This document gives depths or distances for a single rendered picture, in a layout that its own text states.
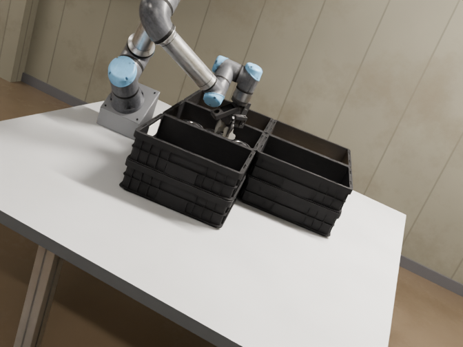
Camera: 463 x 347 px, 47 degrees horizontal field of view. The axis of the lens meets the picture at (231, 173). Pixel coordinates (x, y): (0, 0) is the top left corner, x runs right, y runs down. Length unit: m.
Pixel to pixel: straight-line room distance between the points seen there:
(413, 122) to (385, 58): 0.47
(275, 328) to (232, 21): 2.87
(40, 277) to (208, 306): 0.53
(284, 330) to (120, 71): 1.26
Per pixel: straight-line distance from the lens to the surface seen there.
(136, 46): 2.26
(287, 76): 3.91
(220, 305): 1.50
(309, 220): 2.12
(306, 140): 2.61
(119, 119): 2.39
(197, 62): 2.01
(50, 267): 1.67
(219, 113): 2.17
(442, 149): 3.85
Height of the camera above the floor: 1.54
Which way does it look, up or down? 21 degrees down
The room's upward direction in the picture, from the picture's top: 21 degrees clockwise
